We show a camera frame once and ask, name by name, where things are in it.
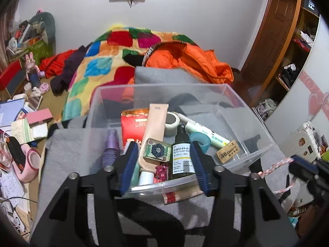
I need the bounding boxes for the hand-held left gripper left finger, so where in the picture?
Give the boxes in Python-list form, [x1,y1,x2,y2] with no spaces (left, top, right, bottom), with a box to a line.
[29,142,140,247]

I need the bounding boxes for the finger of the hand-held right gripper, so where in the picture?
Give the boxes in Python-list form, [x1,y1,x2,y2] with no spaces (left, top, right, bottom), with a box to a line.
[289,155,319,183]

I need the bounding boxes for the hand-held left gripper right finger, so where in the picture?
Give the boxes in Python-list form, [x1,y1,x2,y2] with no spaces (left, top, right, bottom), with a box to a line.
[191,141,300,247]

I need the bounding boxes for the dark spray bottle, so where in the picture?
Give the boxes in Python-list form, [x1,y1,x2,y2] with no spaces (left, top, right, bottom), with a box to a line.
[172,124,197,181]

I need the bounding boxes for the blue tape roll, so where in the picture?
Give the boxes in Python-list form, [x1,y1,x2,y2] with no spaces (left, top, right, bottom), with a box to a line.
[189,132,212,155]

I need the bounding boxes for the pink braided rope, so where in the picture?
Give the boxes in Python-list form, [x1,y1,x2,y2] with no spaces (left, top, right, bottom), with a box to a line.
[257,157,296,195]

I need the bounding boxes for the black bottle with purple cap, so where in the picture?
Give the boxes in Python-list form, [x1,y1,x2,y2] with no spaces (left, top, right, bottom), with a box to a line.
[101,129,120,169]

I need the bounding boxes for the tan eraser block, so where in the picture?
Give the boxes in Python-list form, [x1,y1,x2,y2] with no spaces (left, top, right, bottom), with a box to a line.
[215,139,241,164]

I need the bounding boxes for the red glitter ornament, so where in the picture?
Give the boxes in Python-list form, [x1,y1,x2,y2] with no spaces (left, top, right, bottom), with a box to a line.
[155,165,169,182]

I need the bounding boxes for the green floral tin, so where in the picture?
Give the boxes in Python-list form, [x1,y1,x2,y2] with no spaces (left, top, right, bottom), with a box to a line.
[144,138,172,163]

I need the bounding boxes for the white marker pen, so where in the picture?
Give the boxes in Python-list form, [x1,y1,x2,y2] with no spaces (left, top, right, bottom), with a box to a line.
[178,113,230,148]

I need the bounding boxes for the white tape roll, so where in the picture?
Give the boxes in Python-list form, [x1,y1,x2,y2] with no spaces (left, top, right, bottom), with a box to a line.
[164,111,181,137]

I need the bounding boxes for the beige cosmetic tube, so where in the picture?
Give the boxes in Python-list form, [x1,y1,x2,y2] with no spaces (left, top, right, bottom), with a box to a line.
[138,103,169,186]

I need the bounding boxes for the clear plastic storage box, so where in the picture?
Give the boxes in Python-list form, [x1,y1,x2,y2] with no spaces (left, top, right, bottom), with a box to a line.
[83,83,274,198]

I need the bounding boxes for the white suitcase with stickers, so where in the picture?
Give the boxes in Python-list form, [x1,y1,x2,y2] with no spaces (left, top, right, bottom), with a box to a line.
[279,121,324,165]

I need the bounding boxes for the red white patterned packet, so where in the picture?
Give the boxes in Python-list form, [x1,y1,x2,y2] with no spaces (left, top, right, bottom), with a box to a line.
[162,185,205,204]

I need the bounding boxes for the red cardboard box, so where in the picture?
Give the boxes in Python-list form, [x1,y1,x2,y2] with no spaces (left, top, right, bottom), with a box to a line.
[121,108,150,148]

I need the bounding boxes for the grey and black blanket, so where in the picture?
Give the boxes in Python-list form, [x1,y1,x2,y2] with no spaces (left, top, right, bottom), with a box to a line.
[33,67,301,247]

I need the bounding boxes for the white shoes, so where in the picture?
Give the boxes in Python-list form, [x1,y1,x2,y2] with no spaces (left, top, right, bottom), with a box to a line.
[253,99,277,115]

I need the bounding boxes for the white panel with pink pattern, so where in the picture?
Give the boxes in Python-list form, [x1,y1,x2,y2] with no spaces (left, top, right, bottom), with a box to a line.
[265,15,329,139]

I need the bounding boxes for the white notebook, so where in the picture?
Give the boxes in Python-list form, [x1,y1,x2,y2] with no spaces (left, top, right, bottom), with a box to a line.
[29,123,49,139]

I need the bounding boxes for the pink round container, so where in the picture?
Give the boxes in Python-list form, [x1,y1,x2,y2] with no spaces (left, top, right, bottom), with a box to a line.
[18,144,42,183]

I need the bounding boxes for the pink notebook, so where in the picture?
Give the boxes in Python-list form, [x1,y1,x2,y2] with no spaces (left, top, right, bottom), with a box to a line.
[26,108,53,124]

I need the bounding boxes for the orange puffer jacket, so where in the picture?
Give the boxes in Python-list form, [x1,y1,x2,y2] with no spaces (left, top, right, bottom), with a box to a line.
[122,41,234,98]

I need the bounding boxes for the colourful checkered blanket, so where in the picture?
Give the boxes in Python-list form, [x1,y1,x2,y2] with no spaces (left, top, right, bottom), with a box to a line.
[38,24,199,171]

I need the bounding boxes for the green book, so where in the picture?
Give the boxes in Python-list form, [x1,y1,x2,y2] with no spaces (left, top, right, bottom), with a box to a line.
[11,118,34,144]

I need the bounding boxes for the black cloth item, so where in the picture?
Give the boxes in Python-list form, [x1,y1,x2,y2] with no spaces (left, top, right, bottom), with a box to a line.
[6,136,26,170]

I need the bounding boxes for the handwritten white papers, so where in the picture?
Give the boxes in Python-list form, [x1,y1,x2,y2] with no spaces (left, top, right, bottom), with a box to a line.
[0,170,26,206]

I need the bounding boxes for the dark purple garment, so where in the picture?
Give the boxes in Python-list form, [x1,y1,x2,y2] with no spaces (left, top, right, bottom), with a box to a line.
[50,42,93,94]

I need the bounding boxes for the wooden shelf unit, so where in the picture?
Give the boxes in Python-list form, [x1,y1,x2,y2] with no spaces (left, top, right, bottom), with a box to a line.
[275,0,322,93]

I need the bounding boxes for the red jacket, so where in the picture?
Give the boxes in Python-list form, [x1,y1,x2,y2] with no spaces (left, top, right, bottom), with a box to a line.
[40,51,70,78]

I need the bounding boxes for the blue notebook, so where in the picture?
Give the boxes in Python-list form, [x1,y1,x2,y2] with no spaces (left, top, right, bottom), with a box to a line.
[0,99,26,128]

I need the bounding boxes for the wooden door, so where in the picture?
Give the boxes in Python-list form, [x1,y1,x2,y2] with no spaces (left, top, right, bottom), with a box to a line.
[240,0,302,106]

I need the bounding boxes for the pink bunny doll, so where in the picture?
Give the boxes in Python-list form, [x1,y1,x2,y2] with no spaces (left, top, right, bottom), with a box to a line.
[24,52,42,88]

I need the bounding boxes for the green basket with clutter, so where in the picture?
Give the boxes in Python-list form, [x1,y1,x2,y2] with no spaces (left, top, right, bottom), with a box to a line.
[8,35,54,62]

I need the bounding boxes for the long red box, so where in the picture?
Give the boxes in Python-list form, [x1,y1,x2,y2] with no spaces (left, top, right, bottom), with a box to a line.
[0,60,23,90]

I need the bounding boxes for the grey neck pillow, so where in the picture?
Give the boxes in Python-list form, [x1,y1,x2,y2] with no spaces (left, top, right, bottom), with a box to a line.
[28,12,56,44]

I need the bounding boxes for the brown curtain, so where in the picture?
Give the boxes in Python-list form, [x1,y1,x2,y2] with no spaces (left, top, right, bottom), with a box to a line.
[0,0,21,70]

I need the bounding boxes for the thin black cable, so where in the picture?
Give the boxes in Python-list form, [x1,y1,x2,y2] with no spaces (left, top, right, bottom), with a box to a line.
[0,197,31,237]

